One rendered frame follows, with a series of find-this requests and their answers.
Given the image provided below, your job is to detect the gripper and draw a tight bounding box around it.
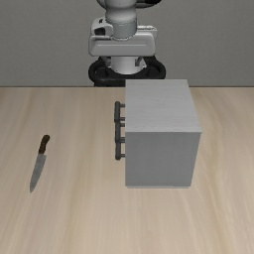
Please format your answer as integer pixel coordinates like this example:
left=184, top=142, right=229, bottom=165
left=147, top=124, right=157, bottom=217
left=87, top=17, right=159, bottom=68

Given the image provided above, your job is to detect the grey cabinet with drawers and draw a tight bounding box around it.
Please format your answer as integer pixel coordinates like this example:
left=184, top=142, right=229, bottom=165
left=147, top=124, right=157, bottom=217
left=113, top=78, right=203, bottom=190

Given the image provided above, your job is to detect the brown-handled kitchen knife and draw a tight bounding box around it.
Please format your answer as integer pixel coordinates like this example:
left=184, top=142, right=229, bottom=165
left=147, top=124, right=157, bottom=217
left=29, top=134, right=52, bottom=194

